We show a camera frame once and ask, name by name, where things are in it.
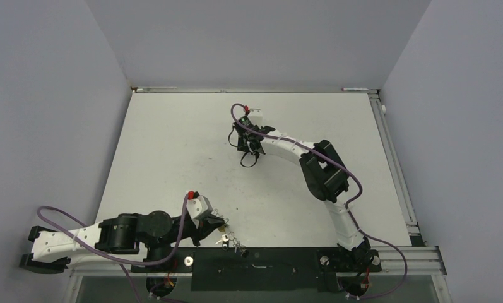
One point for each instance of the black tagged key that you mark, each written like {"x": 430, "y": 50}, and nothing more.
{"x": 244, "y": 253}

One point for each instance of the aluminium frame rail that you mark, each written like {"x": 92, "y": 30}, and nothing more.
{"x": 420, "y": 258}

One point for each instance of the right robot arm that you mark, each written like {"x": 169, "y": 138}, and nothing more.
{"x": 326, "y": 178}

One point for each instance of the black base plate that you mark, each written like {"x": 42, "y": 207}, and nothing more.
{"x": 265, "y": 269}

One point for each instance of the metal key ring plate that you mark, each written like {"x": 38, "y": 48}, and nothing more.
{"x": 228, "y": 240}

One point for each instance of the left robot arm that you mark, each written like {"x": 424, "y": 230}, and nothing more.
{"x": 147, "y": 243}

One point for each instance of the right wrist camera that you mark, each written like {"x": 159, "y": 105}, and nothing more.
{"x": 255, "y": 116}

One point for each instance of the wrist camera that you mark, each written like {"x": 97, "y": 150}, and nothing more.
{"x": 198, "y": 207}
{"x": 255, "y": 116}

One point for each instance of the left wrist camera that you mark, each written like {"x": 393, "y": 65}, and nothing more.
{"x": 198, "y": 207}

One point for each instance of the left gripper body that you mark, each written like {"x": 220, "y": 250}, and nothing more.
{"x": 190, "y": 230}

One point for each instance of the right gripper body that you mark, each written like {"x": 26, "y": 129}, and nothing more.
{"x": 243, "y": 146}

